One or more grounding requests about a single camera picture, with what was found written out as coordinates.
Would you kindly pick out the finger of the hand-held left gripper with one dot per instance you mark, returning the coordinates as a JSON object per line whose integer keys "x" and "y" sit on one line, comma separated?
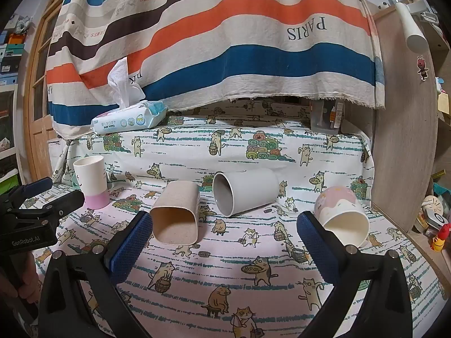
{"x": 38, "y": 185}
{"x": 63, "y": 202}

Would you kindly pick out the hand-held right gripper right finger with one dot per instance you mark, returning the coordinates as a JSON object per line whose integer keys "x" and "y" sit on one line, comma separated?
{"x": 317, "y": 246}

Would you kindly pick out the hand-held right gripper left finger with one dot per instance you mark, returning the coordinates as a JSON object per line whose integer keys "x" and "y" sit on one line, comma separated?
{"x": 128, "y": 246}

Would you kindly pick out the grey round cup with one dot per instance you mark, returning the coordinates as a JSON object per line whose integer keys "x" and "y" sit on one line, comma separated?
{"x": 253, "y": 190}

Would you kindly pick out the white cup with pink base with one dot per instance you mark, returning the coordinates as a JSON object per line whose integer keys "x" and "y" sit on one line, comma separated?
{"x": 90, "y": 179}

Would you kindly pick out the pink and white patterned cup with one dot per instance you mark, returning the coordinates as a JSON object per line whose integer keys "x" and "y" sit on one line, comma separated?
{"x": 338, "y": 200}

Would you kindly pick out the beige square cup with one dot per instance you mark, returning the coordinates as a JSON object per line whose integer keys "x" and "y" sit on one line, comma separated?
{"x": 176, "y": 199}

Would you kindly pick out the person's left hand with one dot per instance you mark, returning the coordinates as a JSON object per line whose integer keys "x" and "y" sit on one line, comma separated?
{"x": 30, "y": 283}

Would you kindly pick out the wooden door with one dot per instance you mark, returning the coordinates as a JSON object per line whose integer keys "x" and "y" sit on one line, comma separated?
{"x": 38, "y": 123}

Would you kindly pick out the cat print tablecloth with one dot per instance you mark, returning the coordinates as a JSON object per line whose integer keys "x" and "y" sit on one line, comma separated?
{"x": 229, "y": 264}

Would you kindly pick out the baby wipes pack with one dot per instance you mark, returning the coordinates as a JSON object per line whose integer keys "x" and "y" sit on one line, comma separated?
{"x": 132, "y": 119}

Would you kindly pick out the red and yellow toy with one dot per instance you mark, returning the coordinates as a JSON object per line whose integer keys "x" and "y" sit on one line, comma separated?
{"x": 441, "y": 239}

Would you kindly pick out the clear plastic storage box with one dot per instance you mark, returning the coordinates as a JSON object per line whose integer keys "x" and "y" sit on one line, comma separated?
{"x": 324, "y": 118}

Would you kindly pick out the stack of storage boxes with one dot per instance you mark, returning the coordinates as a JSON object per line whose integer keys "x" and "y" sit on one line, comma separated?
{"x": 14, "y": 52}

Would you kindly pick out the wooden cabinet panel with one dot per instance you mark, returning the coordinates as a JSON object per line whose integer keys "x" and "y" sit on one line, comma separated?
{"x": 398, "y": 130}

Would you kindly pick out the cartoon figure sticker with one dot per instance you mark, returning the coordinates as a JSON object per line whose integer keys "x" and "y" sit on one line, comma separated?
{"x": 421, "y": 67}

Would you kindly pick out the striped hanging cloth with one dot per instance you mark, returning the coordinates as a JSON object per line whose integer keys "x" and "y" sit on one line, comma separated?
{"x": 246, "y": 42}

